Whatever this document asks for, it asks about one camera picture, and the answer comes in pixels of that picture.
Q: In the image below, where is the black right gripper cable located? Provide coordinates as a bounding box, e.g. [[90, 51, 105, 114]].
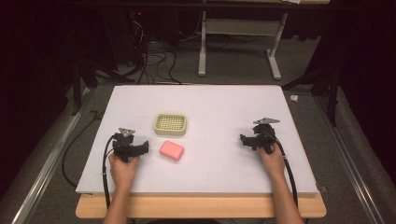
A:
[[262, 130, 299, 209]]

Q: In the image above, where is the wooden table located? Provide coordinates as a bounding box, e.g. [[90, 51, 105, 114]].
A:
[[75, 191, 328, 219]]

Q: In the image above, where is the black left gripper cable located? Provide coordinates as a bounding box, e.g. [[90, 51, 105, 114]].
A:
[[101, 133, 118, 210]]

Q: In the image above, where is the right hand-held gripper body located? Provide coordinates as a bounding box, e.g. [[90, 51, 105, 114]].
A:
[[250, 117, 281, 155]]

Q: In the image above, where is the black floor cable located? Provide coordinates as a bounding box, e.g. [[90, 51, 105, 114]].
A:
[[61, 109, 105, 189]]

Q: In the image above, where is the white metal desk frame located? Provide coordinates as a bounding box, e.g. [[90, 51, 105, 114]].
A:
[[197, 10, 290, 81]]

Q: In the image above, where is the person's right hand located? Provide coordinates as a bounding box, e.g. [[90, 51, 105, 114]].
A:
[[257, 142, 286, 181]]

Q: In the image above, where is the black stand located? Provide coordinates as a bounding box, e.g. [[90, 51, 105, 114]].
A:
[[281, 66, 341, 127]]

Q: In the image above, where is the white foam board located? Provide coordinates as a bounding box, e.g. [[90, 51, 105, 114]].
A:
[[75, 84, 319, 198]]

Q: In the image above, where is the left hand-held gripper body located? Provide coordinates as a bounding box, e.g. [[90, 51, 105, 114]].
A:
[[112, 127, 140, 163]]

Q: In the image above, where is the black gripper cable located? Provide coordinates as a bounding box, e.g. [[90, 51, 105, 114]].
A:
[[262, 130, 299, 209], [101, 133, 118, 210]]

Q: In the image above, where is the aluminium rail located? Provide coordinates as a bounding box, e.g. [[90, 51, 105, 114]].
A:
[[10, 88, 96, 224], [313, 94, 387, 224]]

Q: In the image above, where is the cream soap dish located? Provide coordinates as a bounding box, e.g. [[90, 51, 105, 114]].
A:
[[153, 113, 189, 137]]

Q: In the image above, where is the tangle of black cables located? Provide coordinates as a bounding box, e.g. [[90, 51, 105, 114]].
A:
[[125, 18, 184, 86]]

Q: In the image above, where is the pink soap bar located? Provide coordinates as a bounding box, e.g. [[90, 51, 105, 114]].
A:
[[159, 139, 185, 162]]

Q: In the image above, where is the person's left hand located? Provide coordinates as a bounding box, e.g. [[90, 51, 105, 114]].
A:
[[108, 153, 140, 191]]

